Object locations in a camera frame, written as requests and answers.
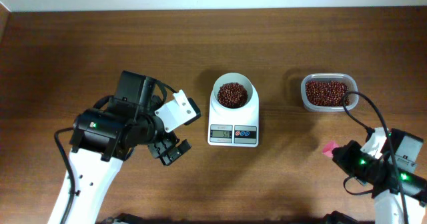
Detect pink measuring scoop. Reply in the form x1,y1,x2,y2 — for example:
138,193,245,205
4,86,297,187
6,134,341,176
322,141,339,158

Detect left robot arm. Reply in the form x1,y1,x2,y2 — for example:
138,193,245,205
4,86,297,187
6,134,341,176
49,71,201,223

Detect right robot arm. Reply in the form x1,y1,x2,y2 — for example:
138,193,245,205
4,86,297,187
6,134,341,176
322,127,426,223

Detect white digital kitchen scale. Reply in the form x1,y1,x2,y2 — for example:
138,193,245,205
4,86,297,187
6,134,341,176
207,83,260,147

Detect clear plastic bean container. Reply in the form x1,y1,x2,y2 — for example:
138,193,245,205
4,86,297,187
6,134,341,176
301,73,359,112

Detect red beans in container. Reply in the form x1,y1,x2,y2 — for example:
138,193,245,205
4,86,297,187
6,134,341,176
305,81,350,107

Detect red beans in bowl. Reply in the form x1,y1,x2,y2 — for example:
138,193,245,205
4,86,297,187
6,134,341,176
218,83,248,109

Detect white round bowl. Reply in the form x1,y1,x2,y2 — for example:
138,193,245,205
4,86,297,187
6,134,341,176
211,73,254,109

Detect right black cable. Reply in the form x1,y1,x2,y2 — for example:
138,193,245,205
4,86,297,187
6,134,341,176
340,91,410,224

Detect black cable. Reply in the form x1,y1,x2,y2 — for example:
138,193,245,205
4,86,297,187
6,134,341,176
340,91,410,224
53,127,76,224

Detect left black cable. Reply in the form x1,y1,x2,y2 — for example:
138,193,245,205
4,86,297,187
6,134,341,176
53,127,76,224

